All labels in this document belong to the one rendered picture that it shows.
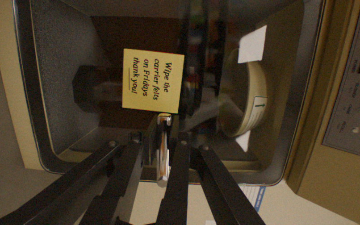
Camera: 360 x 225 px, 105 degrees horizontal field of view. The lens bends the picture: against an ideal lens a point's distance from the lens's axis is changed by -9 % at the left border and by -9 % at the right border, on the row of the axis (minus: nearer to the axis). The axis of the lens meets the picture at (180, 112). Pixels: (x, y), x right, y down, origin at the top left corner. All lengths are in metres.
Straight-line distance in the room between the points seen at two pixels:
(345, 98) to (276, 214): 0.97
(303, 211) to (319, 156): 0.98
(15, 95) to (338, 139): 0.47
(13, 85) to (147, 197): 0.78
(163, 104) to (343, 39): 0.24
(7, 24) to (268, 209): 1.19
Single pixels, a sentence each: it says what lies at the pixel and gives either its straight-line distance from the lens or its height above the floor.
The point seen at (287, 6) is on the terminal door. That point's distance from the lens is 0.25.
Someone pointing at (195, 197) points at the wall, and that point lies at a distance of 0.93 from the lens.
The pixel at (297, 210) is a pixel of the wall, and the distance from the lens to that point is 1.22.
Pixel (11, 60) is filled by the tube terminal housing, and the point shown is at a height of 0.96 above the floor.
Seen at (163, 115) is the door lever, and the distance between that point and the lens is 0.16.
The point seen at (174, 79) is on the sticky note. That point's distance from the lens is 0.20.
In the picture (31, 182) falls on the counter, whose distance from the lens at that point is 0.41.
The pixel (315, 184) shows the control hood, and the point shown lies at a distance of 0.31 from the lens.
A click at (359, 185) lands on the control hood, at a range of 0.31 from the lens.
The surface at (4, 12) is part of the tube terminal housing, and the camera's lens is 0.34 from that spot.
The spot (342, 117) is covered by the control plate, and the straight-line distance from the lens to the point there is 0.28.
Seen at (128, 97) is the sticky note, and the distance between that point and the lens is 0.22.
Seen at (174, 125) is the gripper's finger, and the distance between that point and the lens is 0.17.
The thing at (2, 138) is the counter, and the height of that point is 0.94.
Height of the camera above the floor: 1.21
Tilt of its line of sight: level
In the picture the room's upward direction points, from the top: 93 degrees clockwise
